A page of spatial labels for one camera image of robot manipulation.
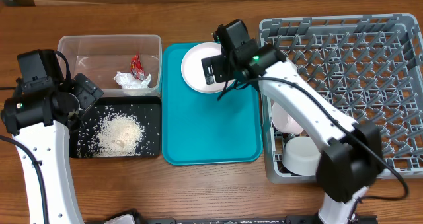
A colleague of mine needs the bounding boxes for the white round plate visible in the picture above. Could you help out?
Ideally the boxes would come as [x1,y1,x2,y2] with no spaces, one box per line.
[181,42,225,94]

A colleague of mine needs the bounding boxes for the white napkin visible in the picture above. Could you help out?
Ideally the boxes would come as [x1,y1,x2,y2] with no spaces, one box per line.
[113,71,151,89]

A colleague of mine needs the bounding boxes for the pile of rice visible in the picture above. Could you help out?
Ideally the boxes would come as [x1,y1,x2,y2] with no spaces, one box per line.
[77,104,161,158]

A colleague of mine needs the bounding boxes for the red snack wrapper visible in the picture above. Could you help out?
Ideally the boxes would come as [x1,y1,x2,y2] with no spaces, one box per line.
[130,55,145,81]

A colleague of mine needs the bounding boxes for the pink shallow bowl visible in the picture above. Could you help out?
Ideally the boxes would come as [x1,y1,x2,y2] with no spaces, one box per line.
[271,102,304,135]

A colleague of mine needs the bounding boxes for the grey bowl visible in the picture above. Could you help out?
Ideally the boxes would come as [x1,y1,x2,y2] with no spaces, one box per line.
[282,137,321,176]

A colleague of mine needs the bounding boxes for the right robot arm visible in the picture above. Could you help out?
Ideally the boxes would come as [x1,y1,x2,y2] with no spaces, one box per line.
[201,44,385,223]

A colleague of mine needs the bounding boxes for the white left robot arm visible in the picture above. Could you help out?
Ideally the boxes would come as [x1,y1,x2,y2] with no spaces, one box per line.
[1,73,104,223]

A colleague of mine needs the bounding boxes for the grey dishwasher rack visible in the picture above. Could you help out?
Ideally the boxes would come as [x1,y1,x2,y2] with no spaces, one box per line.
[258,13,422,178]

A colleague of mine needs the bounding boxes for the black rectangular tray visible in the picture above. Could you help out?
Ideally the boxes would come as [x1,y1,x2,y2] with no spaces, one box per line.
[68,96,163,159]

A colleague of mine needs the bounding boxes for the clear plastic storage bin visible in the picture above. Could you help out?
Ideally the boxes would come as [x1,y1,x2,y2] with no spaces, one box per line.
[58,34,162,97]

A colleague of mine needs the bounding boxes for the teal serving tray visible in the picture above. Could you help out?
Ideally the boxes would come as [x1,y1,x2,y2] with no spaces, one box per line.
[162,43,262,165]

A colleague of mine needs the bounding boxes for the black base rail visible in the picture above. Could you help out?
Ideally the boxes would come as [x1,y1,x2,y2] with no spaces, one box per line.
[85,209,377,224]

